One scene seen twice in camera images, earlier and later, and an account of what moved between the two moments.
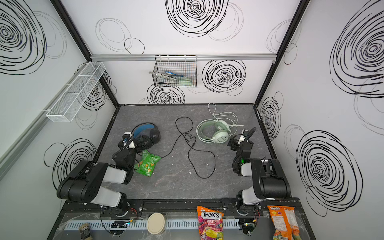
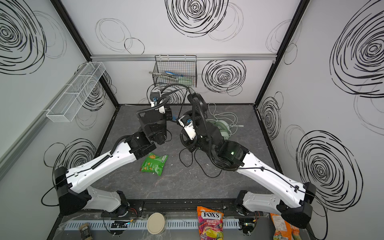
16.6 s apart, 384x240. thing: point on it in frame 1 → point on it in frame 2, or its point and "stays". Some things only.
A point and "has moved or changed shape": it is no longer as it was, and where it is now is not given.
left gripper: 140,141 → 167,113
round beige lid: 156,223 stays
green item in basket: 184,81 stays
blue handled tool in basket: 169,73 stays
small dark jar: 84,230 stays
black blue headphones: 144,135 has moved or changed shape
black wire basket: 175,71 stays
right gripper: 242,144 → 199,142
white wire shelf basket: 68,103 stays
